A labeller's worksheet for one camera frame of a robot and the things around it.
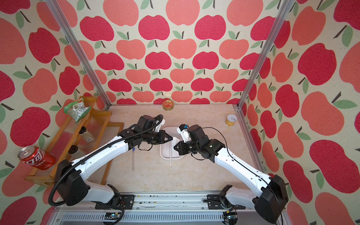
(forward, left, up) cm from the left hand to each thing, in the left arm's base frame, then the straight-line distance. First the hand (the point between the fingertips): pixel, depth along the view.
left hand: (172, 142), depth 75 cm
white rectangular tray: (+8, +6, -21) cm, 23 cm away
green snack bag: (+12, +51, +12) cm, 54 cm away
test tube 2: (-5, +1, -4) cm, 6 cm away
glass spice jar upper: (+4, +49, +2) cm, 49 cm away
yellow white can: (+28, -43, -15) cm, 53 cm away
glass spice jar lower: (-8, +48, +2) cm, 48 cm away
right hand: (-4, -1, -2) cm, 4 cm away
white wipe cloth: (0, -1, 0) cm, 1 cm away
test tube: (0, +27, -21) cm, 34 cm away
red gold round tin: (+47, +6, -17) cm, 50 cm away
